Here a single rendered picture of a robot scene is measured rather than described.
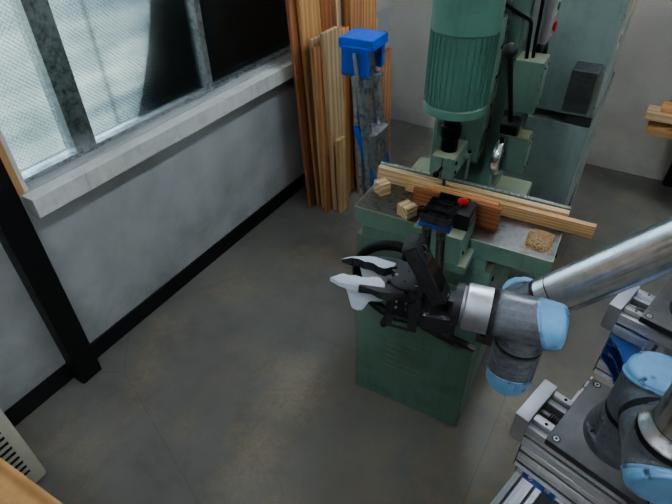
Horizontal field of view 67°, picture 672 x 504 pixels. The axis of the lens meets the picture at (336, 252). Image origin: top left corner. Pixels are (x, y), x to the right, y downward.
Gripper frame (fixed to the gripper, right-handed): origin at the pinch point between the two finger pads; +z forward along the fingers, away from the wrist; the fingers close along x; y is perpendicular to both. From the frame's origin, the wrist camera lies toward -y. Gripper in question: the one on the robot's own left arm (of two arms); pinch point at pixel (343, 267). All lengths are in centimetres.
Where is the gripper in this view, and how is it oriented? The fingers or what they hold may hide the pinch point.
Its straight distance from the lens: 85.2
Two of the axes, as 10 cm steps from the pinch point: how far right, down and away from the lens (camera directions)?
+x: 3.4, -4.8, 8.1
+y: -0.3, 8.5, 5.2
